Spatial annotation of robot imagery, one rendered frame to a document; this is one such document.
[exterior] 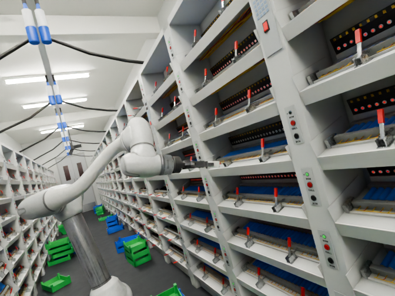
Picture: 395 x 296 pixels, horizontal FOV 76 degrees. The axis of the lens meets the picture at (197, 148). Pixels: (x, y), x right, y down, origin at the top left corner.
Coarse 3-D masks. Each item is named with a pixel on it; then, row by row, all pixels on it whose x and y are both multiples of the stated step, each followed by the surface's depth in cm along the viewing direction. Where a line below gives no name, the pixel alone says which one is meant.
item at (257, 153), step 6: (258, 150) 108; (264, 150) 104; (276, 150) 98; (282, 150) 96; (228, 156) 129; (234, 156) 123; (240, 156) 119; (246, 156) 115; (252, 156) 112; (258, 156) 106; (222, 162) 131
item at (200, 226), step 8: (192, 208) 205; (200, 208) 199; (184, 216) 201; (192, 216) 192; (200, 216) 185; (208, 216) 178; (184, 224) 192; (192, 224) 183; (200, 224) 175; (208, 224) 167; (192, 232) 182; (200, 232) 166; (208, 232) 159; (216, 240) 149
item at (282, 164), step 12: (240, 144) 135; (216, 156) 141; (276, 156) 96; (288, 156) 89; (216, 168) 130; (228, 168) 119; (240, 168) 110; (252, 168) 103; (264, 168) 97; (276, 168) 92; (288, 168) 87
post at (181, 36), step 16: (176, 32) 141; (192, 32) 145; (176, 48) 139; (192, 48) 144; (176, 64) 142; (192, 64) 142; (208, 64) 147; (176, 80) 146; (192, 80) 141; (208, 96) 144; (192, 112) 138; (208, 112) 143; (192, 128) 142; (208, 144) 140; (224, 144) 144; (208, 176) 138; (224, 176) 142; (224, 224) 138; (224, 240) 139; (224, 256) 143; (240, 256) 139; (240, 288) 137
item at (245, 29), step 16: (368, 0) 72; (384, 0) 68; (208, 16) 139; (336, 16) 80; (352, 16) 76; (368, 16) 73; (240, 32) 120; (336, 32) 81; (224, 48) 133; (240, 80) 128; (256, 80) 118; (384, 80) 73; (176, 96) 199; (224, 96) 143; (352, 96) 81; (240, 128) 136; (256, 128) 125; (368, 176) 83
